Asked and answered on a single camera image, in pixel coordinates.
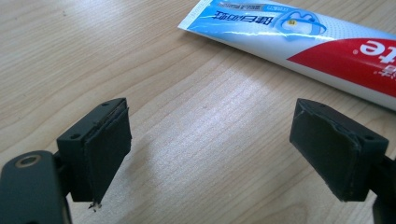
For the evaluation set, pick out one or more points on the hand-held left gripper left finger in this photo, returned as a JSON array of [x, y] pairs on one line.
[[102, 149]]

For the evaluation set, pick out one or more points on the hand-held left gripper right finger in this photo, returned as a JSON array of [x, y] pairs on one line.
[[333, 155]]

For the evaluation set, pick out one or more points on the blue red white toothpaste tube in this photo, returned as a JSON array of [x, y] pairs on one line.
[[280, 34]]

